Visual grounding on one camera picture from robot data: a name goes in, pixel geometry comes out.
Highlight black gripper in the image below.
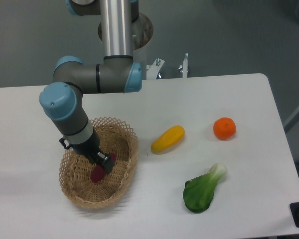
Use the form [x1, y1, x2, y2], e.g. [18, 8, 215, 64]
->
[59, 131, 114, 174]

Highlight purple sweet potato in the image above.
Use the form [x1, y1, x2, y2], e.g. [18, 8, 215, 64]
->
[90, 153, 116, 183]

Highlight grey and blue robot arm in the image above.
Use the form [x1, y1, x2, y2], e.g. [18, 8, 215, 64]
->
[39, 0, 142, 173]

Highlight oval wicker basket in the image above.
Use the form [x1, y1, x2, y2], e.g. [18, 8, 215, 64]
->
[59, 117, 139, 209]

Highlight yellow mango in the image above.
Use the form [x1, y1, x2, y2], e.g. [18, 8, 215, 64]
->
[151, 125, 185, 154]

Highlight green bok choy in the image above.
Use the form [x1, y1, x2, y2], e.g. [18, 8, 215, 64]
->
[182, 163, 227, 213]

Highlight orange tangerine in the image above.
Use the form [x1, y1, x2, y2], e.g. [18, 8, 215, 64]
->
[213, 118, 236, 140]

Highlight white metal mounting frame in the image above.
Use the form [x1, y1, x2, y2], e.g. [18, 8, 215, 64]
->
[146, 52, 190, 80]

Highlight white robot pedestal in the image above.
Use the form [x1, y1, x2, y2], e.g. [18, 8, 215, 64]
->
[99, 12, 153, 86]

